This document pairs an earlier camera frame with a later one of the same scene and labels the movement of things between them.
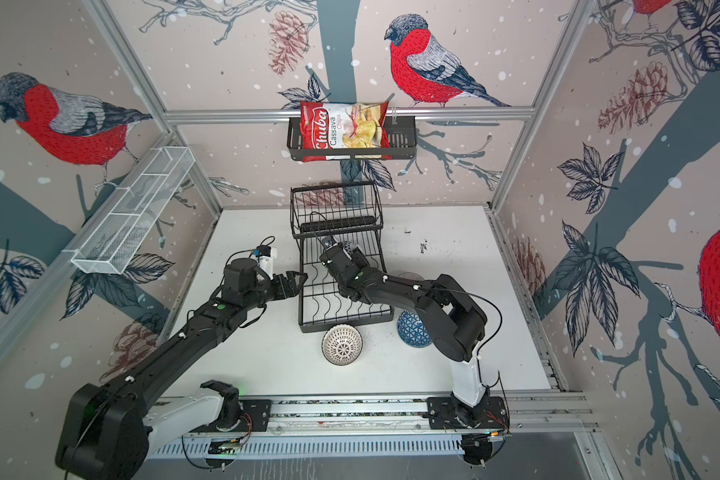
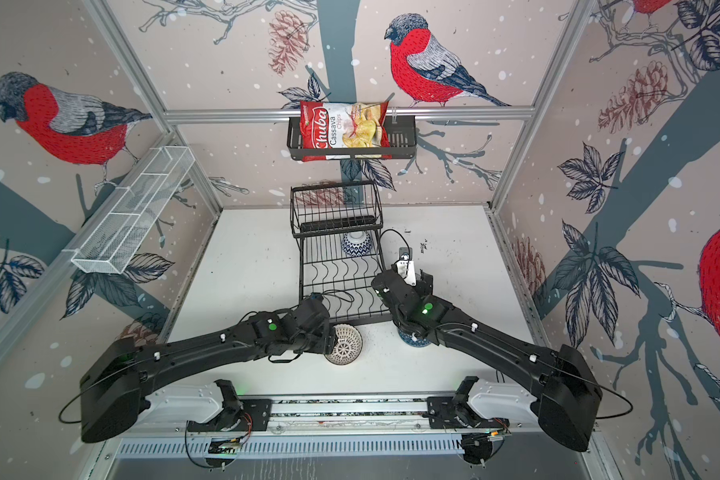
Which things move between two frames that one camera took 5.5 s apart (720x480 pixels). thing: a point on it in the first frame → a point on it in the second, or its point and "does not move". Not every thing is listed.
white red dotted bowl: (342, 344) does not move
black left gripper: (292, 289) → (327, 340)
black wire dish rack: (346, 212) does not move
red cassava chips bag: (338, 125) does not move
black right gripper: (358, 261) → (421, 290)
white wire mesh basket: (109, 248) does not move
